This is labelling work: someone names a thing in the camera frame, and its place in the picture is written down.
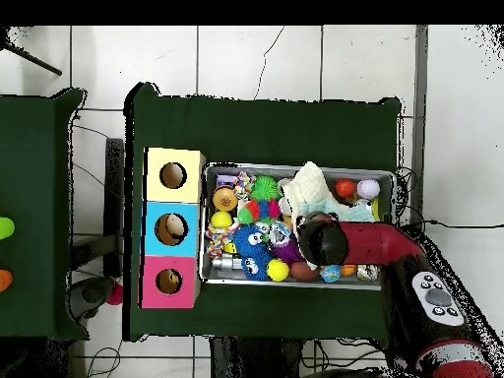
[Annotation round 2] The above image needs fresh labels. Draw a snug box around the mint green cloth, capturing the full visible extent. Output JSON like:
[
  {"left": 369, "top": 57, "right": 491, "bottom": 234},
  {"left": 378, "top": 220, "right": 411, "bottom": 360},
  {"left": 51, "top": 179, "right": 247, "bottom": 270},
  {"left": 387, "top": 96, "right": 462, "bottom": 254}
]
[{"left": 297, "top": 198, "right": 377, "bottom": 223}]

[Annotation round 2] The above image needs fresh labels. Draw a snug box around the white baseball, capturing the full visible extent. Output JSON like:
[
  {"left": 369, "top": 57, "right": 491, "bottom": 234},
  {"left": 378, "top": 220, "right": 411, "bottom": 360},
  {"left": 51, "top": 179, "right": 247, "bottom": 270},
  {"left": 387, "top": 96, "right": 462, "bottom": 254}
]
[{"left": 356, "top": 178, "right": 382, "bottom": 201}]

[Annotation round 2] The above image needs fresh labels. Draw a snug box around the green spiky ball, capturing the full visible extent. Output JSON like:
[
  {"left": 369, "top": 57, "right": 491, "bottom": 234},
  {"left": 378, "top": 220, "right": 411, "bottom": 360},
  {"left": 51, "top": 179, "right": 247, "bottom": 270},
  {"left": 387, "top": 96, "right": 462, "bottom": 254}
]
[{"left": 250, "top": 175, "right": 281, "bottom": 203}]

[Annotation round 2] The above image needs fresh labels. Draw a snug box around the yellow duck toy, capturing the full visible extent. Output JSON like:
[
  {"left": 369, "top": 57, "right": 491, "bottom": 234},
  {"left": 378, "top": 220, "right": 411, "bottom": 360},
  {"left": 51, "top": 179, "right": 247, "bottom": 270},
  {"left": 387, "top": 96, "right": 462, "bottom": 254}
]
[{"left": 159, "top": 270, "right": 182, "bottom": 293}]

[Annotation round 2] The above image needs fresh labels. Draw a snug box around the black tripod leg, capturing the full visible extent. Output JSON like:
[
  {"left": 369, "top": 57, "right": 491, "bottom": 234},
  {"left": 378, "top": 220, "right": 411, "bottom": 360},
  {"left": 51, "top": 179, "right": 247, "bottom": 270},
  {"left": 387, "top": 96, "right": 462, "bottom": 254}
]
[{"left": 0, "top": 36, "right": 63, "bottom": 77}]

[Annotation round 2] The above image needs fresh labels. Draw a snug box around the globe print ball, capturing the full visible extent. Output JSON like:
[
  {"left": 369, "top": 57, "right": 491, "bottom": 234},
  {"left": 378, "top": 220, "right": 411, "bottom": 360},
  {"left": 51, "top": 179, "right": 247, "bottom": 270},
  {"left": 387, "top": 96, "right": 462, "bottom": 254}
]
[{"left": 319, "top": 264, "right": 343, "bottom": 284}]

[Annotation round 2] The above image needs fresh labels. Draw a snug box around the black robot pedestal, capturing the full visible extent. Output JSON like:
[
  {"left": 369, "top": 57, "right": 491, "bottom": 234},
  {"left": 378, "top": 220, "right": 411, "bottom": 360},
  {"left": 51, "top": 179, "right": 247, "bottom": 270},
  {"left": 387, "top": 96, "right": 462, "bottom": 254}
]
[{"left": 210, "top": 336, "right": 304, "bottom": 378}]

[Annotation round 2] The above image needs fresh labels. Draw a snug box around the blue spiky monster toy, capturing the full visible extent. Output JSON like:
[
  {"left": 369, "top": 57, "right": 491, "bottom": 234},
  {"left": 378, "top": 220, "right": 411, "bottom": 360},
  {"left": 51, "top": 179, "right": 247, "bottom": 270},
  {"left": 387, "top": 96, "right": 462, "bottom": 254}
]
[{"left": 230, "top": 222, "right": 269, "bottom": 257}]

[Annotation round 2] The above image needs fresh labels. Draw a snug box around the yellow smiley ball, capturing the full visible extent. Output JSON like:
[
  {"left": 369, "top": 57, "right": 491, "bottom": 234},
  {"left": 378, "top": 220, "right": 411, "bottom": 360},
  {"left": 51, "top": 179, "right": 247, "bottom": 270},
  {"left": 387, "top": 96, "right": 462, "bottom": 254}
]
[{"left": 266, "top": 258, "right": 290, "bottom": 284}]

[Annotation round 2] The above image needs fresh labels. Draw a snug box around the wooden box with three holes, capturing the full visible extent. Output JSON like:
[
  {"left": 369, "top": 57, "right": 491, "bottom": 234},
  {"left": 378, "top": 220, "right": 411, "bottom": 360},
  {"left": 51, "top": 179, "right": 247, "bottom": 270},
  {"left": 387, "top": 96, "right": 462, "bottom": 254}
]
[{"left": 140, "top": 147, "right": 207, "bottom": 310}]

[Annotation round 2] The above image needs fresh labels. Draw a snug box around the brown toy football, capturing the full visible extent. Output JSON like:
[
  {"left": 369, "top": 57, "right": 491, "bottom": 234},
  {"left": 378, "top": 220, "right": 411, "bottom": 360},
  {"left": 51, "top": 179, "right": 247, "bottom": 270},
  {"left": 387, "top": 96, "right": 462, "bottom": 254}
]
[{"left": 289, "top": 261, "right": 319, "bottom": 282}]

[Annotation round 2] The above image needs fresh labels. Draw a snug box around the black power cable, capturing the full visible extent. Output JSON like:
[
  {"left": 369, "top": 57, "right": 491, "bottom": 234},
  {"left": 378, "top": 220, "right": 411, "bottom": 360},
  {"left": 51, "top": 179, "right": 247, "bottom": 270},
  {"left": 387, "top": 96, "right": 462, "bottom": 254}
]
[{"left": 426, "top": 220, "right": 504, "bottom": 230}]

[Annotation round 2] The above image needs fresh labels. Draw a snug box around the clear mesh bin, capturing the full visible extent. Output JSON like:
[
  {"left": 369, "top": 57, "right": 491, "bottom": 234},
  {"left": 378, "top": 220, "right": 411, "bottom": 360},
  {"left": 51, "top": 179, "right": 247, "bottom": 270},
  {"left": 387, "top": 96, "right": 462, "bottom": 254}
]
[{"left": 198, "top": 161, "right": 396, "bottom": 291}]

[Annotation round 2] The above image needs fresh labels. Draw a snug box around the cream waffle cloth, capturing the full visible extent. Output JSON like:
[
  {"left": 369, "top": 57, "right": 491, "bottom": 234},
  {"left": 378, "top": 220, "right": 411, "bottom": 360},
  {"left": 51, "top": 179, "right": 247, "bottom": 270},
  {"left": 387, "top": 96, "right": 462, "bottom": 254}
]
[{"left": 280, "top": 160, "right": 341, "bottom": 221}]

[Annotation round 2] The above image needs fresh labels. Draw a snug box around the orange ball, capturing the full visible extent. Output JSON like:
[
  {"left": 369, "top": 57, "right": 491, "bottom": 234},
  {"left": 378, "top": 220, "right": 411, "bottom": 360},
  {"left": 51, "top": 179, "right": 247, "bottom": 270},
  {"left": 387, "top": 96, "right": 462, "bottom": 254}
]
[{"left": 335, "top": 177, "right": 356, "bottom": 199}]

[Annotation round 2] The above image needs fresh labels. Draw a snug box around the lime green toy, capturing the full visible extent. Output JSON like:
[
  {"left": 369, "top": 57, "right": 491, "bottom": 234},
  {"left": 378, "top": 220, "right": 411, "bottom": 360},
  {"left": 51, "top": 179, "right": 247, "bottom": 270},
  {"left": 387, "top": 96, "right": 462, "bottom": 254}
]
[{"left": 0, "top": 217, "right": 16, "bottom": 241}]

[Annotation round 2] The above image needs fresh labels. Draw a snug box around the dark green table cloth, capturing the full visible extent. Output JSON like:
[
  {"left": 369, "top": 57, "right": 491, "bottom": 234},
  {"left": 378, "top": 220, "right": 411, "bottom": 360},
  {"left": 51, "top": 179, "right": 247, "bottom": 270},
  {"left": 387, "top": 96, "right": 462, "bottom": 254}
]
[
  {"left": 0, "top": 88, "right": 90, "bottom": 341},
  {"left": 122, "top": 82, "right": 403, "bottom": 343}
]

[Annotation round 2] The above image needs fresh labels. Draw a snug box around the yellow tennis ball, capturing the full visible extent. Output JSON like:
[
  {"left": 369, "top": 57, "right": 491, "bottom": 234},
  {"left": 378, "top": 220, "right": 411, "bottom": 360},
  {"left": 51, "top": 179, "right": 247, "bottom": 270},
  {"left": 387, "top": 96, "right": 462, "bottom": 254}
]
[{"left": 210, "top": 211, "right": 232, "bottom": 229}]

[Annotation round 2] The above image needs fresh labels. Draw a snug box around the toy hamburger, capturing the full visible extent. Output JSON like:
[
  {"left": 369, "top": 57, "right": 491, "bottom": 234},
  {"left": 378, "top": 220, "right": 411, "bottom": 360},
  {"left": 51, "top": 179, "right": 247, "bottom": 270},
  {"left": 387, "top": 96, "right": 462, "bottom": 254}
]
[{"left": 212, "top": 184, "right": 239, "bottom": 213}]

